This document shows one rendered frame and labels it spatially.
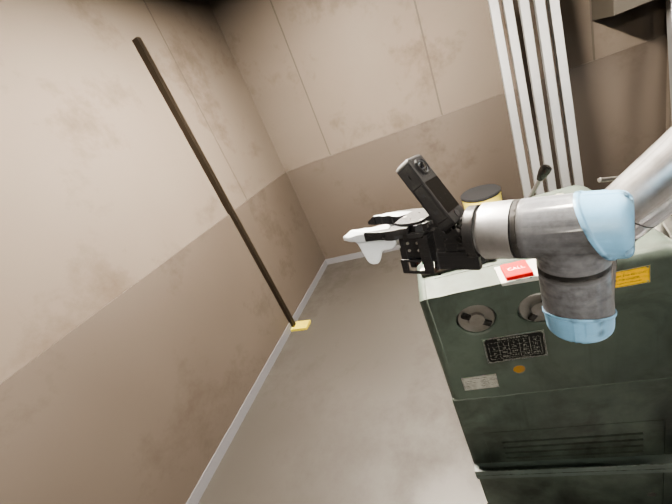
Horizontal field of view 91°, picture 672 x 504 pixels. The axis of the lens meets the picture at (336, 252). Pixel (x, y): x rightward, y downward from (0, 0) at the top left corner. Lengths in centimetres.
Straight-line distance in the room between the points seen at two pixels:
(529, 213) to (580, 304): 12
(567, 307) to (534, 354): 59
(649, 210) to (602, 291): 13
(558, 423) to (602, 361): 26
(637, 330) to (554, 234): 70
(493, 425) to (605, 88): 306
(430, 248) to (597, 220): 19
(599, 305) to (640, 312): 58
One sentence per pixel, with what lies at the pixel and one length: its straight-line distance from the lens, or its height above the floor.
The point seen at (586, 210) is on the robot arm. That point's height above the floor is 159.
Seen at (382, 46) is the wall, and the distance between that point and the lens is 356.
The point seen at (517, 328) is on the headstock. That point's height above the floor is 111.
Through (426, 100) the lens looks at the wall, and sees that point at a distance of 354.
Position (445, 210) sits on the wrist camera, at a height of 160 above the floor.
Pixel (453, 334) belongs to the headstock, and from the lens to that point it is 98.
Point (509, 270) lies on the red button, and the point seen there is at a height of 127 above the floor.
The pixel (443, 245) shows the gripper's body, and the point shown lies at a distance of 50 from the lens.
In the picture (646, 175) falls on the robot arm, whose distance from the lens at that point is 55.
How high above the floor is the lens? 178
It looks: 23 degrees down
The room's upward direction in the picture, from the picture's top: 23 degrees counter-clockwise
